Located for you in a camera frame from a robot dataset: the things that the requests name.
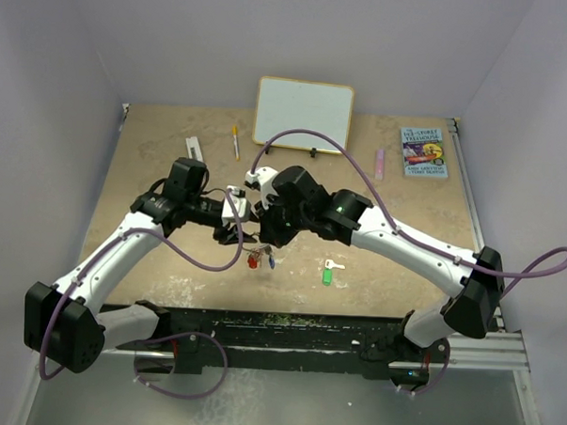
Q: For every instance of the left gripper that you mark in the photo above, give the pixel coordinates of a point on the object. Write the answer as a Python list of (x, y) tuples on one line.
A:
[(231, 236)]

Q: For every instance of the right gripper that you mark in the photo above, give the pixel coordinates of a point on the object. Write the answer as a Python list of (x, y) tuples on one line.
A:
[(269, 233)]

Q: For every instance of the keyring with tagged keys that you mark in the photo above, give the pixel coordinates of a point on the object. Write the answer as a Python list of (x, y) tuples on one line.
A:
[(261, 256)]

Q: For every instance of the key with green tag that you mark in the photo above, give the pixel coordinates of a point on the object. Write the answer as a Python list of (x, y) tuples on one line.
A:
[(328, 271)]

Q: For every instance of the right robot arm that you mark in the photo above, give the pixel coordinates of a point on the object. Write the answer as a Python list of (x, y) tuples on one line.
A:
[(354, 220)]

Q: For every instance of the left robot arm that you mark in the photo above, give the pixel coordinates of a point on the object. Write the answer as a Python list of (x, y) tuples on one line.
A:
[(64, 321)]

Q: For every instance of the white eraser block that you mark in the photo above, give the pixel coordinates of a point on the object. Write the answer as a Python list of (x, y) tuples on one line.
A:
[(193, 148)]

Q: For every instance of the yellow white marker pen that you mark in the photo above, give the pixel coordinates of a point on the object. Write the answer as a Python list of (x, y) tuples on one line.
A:
[(234, 133)]

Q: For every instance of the pink highlighter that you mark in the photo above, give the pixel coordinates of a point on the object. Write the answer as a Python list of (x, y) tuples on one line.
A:
[(379, 164)]

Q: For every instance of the small whiteboard on stand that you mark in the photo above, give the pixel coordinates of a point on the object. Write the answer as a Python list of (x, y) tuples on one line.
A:
[(320, 114)]

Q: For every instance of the blue paperback book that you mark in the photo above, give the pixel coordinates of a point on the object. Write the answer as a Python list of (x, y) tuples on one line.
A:
[(423, 153)]

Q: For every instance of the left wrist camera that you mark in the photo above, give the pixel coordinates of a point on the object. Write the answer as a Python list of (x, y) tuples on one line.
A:
[(236, 206)]

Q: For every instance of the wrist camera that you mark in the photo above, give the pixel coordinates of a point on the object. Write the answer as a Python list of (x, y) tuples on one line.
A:
[(236, 206), (262, 180)]

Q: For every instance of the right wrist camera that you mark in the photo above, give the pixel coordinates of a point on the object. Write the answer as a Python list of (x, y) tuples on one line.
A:
[(262, 180)]

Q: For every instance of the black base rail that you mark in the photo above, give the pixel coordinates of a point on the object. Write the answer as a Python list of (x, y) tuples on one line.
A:
[(370, 347)]

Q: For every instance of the aluminium frame rail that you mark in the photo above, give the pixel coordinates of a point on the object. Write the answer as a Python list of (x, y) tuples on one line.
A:
[(497, 350)]

